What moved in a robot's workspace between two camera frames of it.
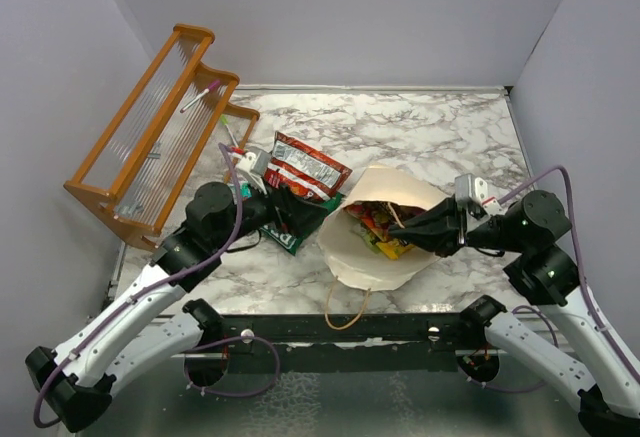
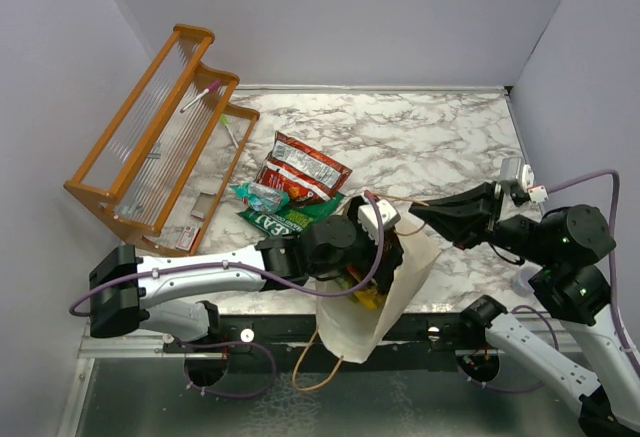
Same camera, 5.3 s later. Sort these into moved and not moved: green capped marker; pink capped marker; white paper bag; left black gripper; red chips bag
Moved: left black gripper; white paper bag
Not moved: green capped marker; red chips bag; pink capped marker
